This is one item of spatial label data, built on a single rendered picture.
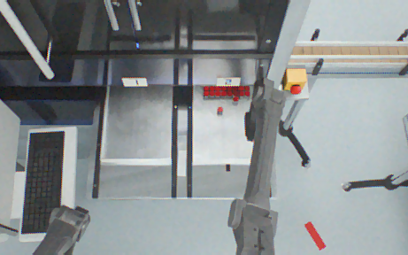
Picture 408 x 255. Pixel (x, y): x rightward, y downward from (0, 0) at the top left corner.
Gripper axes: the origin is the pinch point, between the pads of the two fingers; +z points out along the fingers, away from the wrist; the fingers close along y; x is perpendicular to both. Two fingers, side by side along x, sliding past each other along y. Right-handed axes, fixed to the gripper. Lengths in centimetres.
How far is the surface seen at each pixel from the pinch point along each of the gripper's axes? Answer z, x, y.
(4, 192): 22, 89, -9
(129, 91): 14, 46, 31
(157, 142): 18.2, 33.9, 10.1
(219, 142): 18.2, 10.4, 10.3
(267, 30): -29.9, -2.7, 20.0
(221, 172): 20.7, 9.7, -1.2
